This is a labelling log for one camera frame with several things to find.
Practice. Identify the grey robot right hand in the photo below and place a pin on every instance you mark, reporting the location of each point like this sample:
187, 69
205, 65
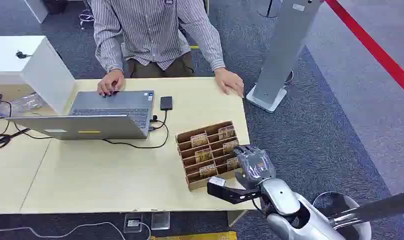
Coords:
256, 165

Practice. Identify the person's left hand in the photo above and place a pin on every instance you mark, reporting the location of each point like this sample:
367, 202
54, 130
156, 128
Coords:
229, 81

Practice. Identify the person's right hand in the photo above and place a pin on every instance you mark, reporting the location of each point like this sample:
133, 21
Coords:
110, 82

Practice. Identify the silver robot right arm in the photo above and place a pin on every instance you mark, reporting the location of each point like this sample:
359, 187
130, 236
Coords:
288, 205

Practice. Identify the grey laptop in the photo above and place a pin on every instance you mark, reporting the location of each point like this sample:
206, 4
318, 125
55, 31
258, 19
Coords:
112, 106

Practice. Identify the printed brown card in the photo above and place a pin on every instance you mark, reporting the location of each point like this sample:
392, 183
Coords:
226, 132
203, 155
232, 164
199, 140
208, 171
230, 146

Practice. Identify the black phone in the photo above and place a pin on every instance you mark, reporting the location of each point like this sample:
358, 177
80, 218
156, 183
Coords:
166, 103

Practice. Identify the grey pillar stand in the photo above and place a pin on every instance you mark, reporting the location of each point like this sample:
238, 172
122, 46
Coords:
281, 49

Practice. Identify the white cabinet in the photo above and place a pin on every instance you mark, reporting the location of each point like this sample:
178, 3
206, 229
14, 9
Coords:
46, 73

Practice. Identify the wooden card box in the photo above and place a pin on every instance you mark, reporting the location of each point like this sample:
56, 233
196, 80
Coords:
193, 185

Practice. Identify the person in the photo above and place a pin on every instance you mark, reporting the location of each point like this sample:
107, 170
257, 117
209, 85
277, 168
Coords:
152, 30

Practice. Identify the black stand base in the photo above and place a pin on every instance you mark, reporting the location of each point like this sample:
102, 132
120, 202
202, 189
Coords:
268, 8

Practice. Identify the yellow flat object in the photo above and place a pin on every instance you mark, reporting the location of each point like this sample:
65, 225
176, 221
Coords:
202, 236

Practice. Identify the clear plastic bag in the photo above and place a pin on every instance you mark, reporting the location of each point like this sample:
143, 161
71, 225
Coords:
21, 104

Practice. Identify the black plug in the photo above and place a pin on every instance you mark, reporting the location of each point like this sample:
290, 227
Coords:
20, 54

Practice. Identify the white furniture corner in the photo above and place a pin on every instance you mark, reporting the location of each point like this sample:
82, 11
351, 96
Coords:
38, 8

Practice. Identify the grey floor plate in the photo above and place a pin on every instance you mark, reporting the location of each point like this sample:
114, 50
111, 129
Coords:
160, 221

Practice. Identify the black scissors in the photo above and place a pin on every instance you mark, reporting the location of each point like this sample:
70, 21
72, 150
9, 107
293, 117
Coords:
1, 140

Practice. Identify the white round base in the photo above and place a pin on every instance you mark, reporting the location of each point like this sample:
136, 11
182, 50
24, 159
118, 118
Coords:
362, 230

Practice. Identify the dark grey bar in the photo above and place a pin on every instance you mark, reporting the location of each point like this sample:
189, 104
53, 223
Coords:
381, 208

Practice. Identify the floor socket box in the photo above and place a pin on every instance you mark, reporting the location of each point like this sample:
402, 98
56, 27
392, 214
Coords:
132, 223

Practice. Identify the red barrier belt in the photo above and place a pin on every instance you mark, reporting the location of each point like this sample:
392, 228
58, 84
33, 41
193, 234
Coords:
374, 48

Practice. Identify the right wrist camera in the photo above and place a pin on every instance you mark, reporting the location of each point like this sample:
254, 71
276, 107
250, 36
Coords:
228, 193

